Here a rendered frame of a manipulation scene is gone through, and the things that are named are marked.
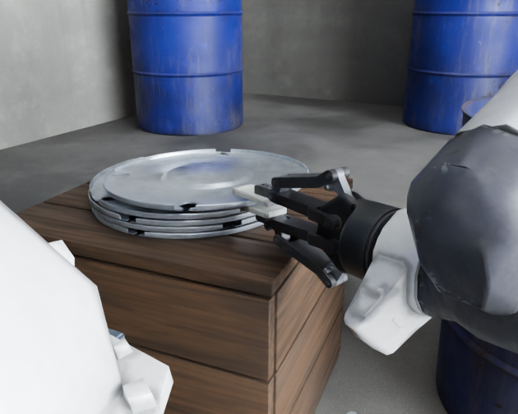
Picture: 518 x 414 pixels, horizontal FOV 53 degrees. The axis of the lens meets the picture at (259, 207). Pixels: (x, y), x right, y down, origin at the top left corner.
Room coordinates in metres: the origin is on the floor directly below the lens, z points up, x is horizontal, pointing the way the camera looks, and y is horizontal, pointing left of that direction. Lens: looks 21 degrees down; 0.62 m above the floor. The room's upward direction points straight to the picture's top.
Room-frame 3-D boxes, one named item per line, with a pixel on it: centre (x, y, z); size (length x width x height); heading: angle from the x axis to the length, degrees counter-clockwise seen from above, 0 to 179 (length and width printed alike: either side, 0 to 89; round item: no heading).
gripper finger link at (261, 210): (0.58, 0.00, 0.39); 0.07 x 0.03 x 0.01; 38
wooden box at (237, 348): (0.72, 0.10, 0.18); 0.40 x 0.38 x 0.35; 67
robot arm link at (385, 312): (0.39, -0.13, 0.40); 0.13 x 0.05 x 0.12; 128
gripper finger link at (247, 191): (0.58, 0.00, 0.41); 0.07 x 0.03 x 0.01; 38
